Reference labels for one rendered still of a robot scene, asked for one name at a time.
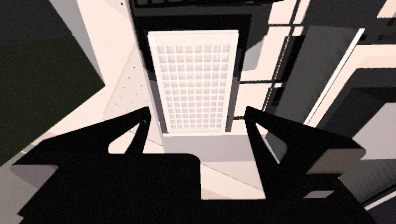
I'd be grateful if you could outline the white well plate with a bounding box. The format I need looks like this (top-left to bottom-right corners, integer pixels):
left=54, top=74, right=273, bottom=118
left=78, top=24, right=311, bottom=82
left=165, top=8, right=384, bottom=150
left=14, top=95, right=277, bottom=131
left=148, top=30, right=239, bottom=133

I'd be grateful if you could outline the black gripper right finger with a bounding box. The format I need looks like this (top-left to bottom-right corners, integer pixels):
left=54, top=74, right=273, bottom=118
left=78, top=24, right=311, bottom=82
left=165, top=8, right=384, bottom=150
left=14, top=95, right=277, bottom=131
left=244, top=106, right=366, bottom=198

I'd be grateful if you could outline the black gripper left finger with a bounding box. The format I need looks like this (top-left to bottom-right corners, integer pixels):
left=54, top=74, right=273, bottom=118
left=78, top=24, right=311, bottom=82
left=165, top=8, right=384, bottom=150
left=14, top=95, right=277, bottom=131
left=28, top=106, right=151, bottom=153

